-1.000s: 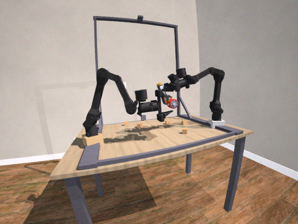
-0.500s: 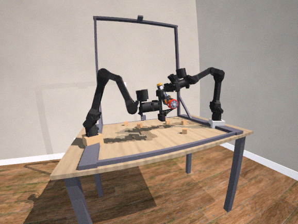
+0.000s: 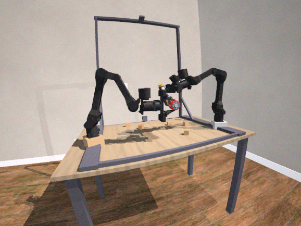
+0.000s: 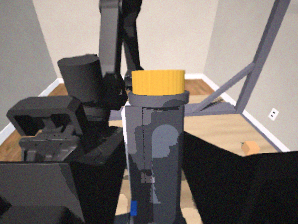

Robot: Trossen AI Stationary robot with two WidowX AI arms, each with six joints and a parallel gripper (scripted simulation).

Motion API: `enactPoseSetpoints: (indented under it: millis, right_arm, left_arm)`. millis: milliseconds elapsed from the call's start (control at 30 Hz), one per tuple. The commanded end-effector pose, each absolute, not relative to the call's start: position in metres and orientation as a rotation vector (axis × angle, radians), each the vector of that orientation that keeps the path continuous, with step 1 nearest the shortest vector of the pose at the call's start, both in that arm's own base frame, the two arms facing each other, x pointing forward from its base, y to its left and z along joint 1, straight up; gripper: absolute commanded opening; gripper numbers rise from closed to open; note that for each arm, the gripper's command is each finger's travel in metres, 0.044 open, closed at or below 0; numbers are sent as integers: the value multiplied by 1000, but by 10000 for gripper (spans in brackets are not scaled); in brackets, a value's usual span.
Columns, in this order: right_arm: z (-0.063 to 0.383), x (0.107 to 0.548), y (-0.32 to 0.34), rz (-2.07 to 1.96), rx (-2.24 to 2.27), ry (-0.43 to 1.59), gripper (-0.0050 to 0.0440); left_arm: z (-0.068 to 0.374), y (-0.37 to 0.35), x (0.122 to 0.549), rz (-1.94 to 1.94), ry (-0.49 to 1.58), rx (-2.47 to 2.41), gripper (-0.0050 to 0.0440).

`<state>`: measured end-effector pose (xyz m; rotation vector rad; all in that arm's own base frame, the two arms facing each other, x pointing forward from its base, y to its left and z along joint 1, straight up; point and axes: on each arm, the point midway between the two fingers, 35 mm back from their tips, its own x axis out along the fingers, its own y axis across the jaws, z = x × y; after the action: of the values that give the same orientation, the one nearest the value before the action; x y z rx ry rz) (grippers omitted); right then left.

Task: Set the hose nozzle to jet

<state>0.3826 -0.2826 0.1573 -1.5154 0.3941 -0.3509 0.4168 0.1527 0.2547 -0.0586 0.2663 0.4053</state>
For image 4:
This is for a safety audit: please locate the grey metal overhead frame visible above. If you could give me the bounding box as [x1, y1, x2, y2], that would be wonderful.
[191, 0, 291, 114]

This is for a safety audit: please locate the small orange block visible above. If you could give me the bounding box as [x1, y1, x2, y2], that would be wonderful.
[241, 141, 260, 155]

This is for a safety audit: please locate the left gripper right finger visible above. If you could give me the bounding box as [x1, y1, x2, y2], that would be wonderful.
[182, 131, 298, 224]

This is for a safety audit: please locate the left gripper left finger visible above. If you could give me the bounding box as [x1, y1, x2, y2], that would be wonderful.
[0, 130, 127, 224]

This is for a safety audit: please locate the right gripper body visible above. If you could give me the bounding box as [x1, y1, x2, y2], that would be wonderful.
[6, 95, 107, 153]

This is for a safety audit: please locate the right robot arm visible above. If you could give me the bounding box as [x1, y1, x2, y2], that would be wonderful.
[57, 0, 144, 146]

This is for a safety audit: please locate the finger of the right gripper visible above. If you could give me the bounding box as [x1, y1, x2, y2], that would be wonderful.
[19, 135, 87, 161]

